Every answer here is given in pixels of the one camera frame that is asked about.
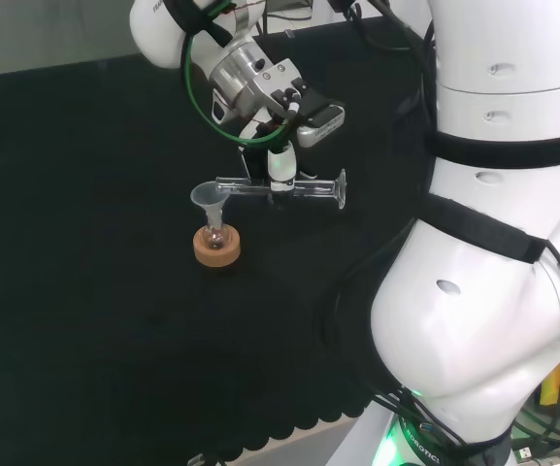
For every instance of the small glass round-bottom flask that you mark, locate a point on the small glass round-bottom flask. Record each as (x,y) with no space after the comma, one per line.
(214,238)

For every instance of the black bench cloth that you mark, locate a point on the black bench cloth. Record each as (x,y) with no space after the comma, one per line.
(90,267)

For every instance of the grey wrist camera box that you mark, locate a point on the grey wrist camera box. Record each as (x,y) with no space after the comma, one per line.
(320,123)

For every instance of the clear plastic funnel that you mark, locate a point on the clear plastic funnel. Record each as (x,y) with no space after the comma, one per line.
(207,195)

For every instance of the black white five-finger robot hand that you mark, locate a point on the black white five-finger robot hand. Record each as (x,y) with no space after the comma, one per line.
(280,167)

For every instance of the clear glass graduated cylinder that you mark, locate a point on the clear glass graduated cylinder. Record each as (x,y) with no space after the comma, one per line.
(318,188)

